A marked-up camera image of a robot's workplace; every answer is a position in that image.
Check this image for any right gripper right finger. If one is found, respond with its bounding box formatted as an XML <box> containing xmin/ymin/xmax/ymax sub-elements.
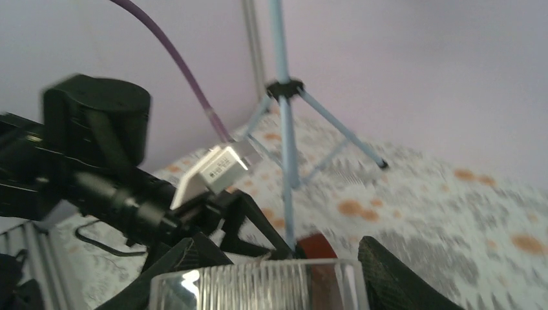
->
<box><xmin>358</xmin><ymin>236</ymin><xmax>462</xmax><ymax>310</ymax></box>

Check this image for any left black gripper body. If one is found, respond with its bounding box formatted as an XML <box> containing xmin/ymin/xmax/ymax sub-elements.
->
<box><xmin>141</xmin><ymin>191</ymin><xmax>240</xmax><ymax>257</ymax></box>

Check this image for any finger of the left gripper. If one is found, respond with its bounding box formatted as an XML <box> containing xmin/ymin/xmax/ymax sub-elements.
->
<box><xmin>220</xmin><ymin>190</ymin><xmax>295</xmax><ymax>260</ymax></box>

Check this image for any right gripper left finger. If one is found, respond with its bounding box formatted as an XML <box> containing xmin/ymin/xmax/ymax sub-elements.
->
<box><xmin>98</xmin><ymin>237</ymin><xmax>233</xmax><ymax>310</ymax></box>

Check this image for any brown wooden metronome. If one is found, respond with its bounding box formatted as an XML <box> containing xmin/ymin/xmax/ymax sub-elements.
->
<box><xmin>296</xmin><ymin>232</ymin><xmax>341</xmax><ymax>309</ymax></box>

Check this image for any clear plastic metronome cover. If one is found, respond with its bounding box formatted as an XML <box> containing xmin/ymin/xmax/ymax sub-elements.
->
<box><xmin>149</xmin><ymin>259</ymin><xmax>370</xmax><ymax>310</ymax></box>

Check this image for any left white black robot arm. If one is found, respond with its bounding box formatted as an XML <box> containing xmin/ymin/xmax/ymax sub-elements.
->
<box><xmin>1</xmin><ymin>74</ymin><xmax>294</xmax><ymax>262</ymax></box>

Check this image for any light blue music stand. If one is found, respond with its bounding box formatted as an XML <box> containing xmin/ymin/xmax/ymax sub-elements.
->
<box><xmin>244</xmin><ymin>1</ymin><xmax>389</xmax><ymax>249</ymax></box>

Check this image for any floral patterned table mat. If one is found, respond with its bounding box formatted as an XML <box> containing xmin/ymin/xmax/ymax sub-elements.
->
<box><xmin>56</xmin><ymin>118</ymin><xmax>547</xmax><ymax>309</ymax></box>

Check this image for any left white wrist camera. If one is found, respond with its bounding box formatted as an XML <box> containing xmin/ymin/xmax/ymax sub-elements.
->
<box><xmin>170</xmin><ymin>140</ymin><xmax>262</xmax><ymax>210</ymax></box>

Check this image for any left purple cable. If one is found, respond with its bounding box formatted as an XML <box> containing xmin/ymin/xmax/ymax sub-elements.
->
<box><xmin>109</xmin><ymin>0</ymin><xmax>234</xmax><ymax>144</ymax></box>

